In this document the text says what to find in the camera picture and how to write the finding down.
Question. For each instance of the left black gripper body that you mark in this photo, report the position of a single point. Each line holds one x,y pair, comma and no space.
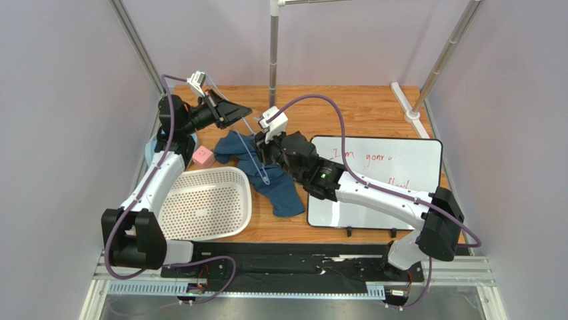
202,117

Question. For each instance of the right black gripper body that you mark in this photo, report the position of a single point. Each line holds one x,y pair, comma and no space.
264,150

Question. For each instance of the dark blue t shirt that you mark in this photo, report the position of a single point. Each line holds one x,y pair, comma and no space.
270,181

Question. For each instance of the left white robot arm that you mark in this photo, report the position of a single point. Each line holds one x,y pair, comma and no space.
132,235

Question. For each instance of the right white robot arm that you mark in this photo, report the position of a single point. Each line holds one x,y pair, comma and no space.
436,218

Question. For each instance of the pink cube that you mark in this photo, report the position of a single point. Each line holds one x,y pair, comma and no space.
203,157

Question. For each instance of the light blue headphones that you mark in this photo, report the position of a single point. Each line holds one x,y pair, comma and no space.
152,142

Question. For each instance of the white perforated plastic basket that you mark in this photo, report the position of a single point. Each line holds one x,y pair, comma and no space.
207,204

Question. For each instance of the whiteboard with red writing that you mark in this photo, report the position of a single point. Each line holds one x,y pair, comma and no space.
403,162

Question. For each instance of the silver clothes rack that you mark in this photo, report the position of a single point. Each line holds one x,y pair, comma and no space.
411,110

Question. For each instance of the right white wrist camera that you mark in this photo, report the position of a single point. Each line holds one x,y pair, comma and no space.
272,122

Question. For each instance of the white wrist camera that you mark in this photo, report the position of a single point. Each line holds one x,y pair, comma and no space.
196,82
272,122

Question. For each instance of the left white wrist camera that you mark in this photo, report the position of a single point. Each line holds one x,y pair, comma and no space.
196,82

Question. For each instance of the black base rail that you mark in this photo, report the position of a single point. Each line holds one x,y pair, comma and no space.
296,268

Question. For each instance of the left aluminium frame post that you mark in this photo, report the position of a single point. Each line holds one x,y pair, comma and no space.
132,33

